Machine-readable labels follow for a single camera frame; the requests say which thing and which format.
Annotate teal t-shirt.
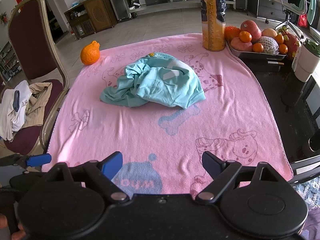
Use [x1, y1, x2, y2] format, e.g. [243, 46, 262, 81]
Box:
[100, 53, 206, 109]

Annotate beige jacket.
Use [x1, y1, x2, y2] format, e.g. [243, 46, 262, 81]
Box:
[22, 82, 53, 128]

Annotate white garment with blue collar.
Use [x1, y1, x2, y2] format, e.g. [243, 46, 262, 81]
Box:
[1, 80, 32, 141]

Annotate pink cartoon towel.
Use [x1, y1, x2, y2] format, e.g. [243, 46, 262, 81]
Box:
[42, 34, 293, 195]

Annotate cigarette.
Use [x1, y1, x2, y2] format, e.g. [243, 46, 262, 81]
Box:
[267, 61, 284, 66]

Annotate bumpy orange citrus fruit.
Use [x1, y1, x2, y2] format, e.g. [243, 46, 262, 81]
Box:
[80, 41, 100, 66]

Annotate metal fruit tray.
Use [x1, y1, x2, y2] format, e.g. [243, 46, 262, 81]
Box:
[226, 41, 286, 61]

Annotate maroon banquet chair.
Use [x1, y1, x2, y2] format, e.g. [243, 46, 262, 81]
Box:
[3, 0, 69, 155]

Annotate white cup with green lid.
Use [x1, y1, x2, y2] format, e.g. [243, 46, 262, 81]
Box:
[292, 38, 319, 82]

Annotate net-wrapped pale fruit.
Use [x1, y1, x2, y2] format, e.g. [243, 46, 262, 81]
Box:
[258, 36, 279, 55]

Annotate large red apple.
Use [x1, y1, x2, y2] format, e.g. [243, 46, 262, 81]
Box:
[240, 20, 261, 43]

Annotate wooden cabinet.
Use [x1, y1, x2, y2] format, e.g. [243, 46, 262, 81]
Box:
[65, 0, 118, 40]

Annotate office swivel chair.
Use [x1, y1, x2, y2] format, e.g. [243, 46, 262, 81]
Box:
[269, 0, 308, 40]

